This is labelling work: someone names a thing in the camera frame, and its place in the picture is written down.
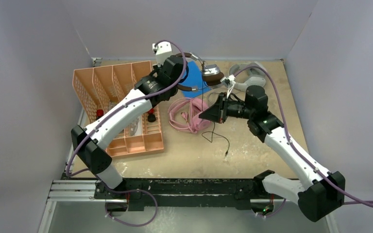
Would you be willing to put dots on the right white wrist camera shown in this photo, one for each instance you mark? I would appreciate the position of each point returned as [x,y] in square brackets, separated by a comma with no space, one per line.
[229,82]

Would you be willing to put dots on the grey over-ear headphones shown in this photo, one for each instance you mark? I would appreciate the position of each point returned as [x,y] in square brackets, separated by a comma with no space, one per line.
[253,76]

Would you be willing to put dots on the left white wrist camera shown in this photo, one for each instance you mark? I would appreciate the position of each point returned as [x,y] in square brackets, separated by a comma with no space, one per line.
[162,51]

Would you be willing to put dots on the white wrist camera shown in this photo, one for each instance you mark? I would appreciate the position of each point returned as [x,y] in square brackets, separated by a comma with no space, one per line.
[162,51]
[229,82]

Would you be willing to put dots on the blue notebook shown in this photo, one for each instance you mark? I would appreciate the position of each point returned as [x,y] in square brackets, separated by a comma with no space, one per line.
[194,80]

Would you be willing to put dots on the red black stamp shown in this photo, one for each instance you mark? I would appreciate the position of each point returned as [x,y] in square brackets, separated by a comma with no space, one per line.
[151,116]

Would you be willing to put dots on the brown on-ear headphones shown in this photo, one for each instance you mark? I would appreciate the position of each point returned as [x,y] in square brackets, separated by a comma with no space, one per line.
[211,74]

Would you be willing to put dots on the peach plastic desk organizer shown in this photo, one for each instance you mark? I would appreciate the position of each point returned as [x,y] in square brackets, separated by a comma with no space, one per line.
[99,89]

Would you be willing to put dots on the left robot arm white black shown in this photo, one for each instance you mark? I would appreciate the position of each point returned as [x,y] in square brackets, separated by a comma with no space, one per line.
[91,142]

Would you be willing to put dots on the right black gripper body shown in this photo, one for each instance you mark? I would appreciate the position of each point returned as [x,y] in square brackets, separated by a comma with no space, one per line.
[233,109]

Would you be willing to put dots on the pink wired headphones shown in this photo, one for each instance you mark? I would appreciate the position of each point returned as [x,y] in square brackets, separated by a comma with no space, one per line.
[184,115]

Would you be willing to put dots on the clear ruler pack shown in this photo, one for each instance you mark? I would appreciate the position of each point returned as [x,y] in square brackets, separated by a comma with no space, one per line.
[134,128]

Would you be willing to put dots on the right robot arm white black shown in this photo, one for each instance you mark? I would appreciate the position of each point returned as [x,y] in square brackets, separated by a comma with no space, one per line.
[316,189]

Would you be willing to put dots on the black base frame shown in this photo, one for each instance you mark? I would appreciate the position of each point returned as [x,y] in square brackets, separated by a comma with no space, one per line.
[242,194]

